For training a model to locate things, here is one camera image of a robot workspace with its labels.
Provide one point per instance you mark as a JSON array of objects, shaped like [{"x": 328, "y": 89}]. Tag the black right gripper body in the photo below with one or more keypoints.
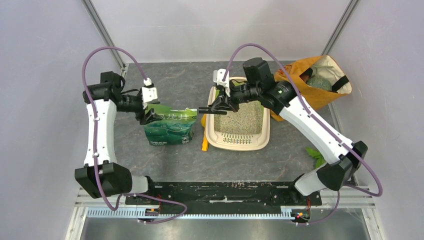
[{"x": 239, "y": 94}]

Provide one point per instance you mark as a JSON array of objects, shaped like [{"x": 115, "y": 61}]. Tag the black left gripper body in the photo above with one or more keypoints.
[{"x": 140, "y": 112}]

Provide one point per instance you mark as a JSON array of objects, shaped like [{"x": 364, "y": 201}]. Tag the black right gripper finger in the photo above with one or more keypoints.
[
  {"x": 227, "y": 105},
  {"x": 217, "y": 104}
]

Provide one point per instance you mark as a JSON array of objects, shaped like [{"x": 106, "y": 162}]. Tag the black clip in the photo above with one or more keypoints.
[{"x": 209, "y": 110}]

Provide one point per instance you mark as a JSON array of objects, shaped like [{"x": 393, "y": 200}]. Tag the green cat litter bag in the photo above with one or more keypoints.
[{"x": 174, "y": 127}]

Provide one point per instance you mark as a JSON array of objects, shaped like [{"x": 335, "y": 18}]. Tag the yellow plastic scoop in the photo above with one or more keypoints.
[{"x": 205, "y": 143}]

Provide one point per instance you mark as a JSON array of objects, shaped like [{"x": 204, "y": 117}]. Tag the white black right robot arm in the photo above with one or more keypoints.
[{"x": 342, "y": 156}]

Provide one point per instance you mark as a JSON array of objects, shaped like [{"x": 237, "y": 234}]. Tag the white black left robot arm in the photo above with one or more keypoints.
[{"x": 101, "y": 171}]

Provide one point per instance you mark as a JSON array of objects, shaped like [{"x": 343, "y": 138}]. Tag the beige green litter box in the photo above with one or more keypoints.
[{"x": 245, "y": 130}]

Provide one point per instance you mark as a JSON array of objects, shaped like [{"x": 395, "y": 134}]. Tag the green melon in bag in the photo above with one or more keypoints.
[{"x": 317, "y": 81}]

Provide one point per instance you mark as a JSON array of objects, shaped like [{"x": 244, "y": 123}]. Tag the orange tote bag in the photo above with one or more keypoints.
[{"x": 324, "y": 66}]

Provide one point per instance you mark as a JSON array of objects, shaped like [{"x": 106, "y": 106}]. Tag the white radish with leaves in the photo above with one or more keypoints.
[{"x": 317, "y": 156}]

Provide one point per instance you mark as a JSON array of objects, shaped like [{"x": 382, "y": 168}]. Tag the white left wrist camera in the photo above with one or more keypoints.
[{"x": 149, "y": 93}]

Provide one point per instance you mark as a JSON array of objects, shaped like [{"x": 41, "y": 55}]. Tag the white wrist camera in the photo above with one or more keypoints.
[
  {"x": 222, "y": 82},
  {"x": 149, "y": 93}
]

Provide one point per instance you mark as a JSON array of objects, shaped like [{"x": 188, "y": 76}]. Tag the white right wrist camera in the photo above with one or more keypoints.
[{"x": 222, "y": 82}]

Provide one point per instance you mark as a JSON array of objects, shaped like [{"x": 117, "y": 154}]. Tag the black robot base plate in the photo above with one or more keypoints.
[{"x": 230, "y": 197}]

